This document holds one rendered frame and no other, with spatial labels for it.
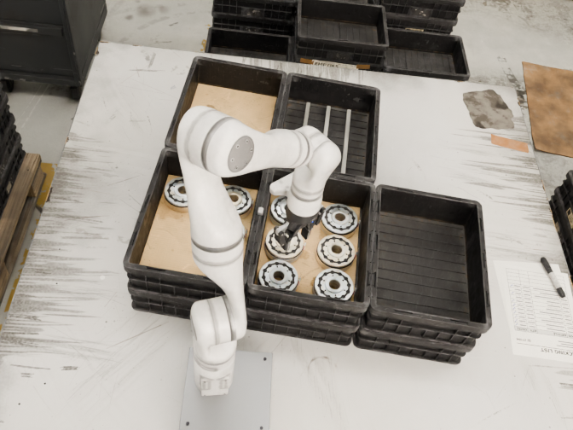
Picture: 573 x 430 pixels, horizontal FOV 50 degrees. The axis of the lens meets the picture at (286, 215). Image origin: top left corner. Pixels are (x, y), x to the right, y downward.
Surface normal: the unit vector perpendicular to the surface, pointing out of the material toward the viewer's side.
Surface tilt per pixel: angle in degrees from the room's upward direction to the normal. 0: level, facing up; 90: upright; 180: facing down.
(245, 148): 75
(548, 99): 0
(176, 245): 0
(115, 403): 0
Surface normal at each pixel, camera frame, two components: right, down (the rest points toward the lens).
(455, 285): 0.11, -0.59
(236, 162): 0.73, 0.46
